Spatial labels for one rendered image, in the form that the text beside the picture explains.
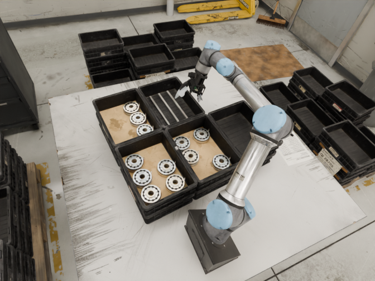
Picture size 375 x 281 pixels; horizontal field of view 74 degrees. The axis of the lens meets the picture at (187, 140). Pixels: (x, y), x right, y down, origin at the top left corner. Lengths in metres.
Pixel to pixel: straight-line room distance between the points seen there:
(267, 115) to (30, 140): 2.35
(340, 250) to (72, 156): 2.18
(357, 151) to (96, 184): 2.03
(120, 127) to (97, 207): 0.49
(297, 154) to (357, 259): 1.11
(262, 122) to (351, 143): 1.62
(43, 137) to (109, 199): 1.47
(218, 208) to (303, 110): 1.90
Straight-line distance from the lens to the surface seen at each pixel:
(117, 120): 1.67
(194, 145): 1.54
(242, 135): 1.66
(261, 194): 1.62
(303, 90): 2.96
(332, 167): 2.40
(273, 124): 0.97
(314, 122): 2.68
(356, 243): 2.68
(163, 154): 1.48
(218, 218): 1.04
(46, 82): 3.44
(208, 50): 1.28
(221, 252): 1.26
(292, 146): 1.92
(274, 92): 2.98
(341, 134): 2.56
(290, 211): 1.64
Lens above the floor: 2.06
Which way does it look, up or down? 52 degrees down
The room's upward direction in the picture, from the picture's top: 8 degrees clockwise
